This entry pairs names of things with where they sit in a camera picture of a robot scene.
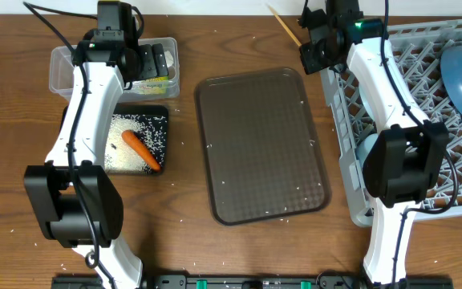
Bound green snack wrapper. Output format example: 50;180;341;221
134;76;168;95

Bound wooden chopstick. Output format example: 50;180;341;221
265;3;302;47

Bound orange carrot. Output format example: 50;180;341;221
121;130;161;172

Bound white rice pile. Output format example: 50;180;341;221
104;114;168;174

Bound light blue cup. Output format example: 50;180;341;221
355;133;378;167

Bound brown serving tray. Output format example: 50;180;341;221
194;67;331;226

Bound white napkin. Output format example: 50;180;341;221
164;51;174;68

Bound light blue small bowl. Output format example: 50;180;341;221
358;85;375;122

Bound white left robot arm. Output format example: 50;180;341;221
24;40;168;288

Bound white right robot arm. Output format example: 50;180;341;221
298;10;451;288

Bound grey dishwasher rack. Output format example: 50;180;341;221
320;19;462;227

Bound black rectangular tray bin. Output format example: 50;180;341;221
60;103;170;176

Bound clear plastic bin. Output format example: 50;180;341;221
49;37;180;103

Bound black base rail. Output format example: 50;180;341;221
51;271;455;289

